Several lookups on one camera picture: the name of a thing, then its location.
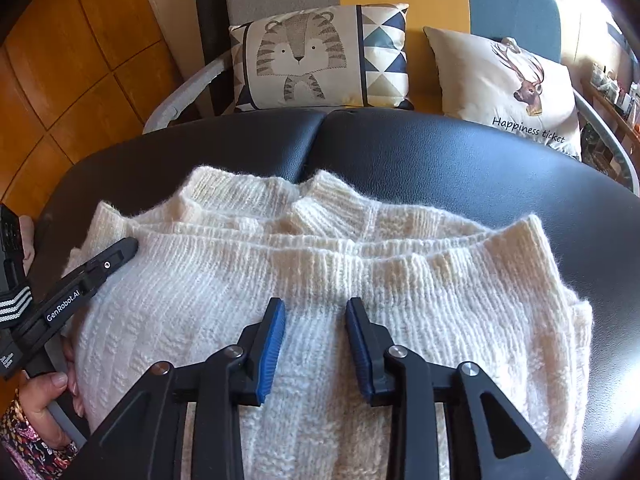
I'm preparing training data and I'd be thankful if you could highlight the cream knitted sweater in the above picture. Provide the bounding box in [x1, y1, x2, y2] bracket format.
[62, 164, 593, 480]

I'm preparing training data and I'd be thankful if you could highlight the black rolled mat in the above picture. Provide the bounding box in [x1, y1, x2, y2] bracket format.
[192, 0, 236, 116]

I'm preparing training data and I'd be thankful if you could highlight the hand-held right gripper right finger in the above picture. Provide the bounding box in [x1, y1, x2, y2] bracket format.
[345, 297, 571, 480]

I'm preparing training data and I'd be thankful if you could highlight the deer print cushion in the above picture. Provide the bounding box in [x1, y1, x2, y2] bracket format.
[422, 26, 583, 161]

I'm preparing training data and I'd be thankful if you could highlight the person's left forearm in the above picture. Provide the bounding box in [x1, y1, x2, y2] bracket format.
[0, 390, 81, 480]

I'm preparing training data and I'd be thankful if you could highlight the tiger print cushion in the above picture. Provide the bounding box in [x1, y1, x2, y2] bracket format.
[228, 3, 416, 112]

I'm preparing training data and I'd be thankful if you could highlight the person's left hand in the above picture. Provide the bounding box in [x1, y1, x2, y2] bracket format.
[16, 346, 85, 432]

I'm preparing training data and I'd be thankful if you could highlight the wooden side table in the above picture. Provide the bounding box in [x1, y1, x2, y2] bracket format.
[580, 80, 640, 181]

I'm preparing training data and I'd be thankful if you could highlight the wooden wardrobe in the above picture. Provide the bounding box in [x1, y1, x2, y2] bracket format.
[0, 0, 211, 221]

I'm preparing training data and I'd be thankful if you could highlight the cluster of jars and bottles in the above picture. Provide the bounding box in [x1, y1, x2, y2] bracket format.
[590, 62, 640, 126]

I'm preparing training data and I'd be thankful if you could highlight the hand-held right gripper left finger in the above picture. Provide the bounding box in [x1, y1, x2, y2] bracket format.
[62, 297, 287, 480]

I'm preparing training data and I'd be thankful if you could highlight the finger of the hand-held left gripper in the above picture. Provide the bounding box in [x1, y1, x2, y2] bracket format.
[65, 238, 140, 291]

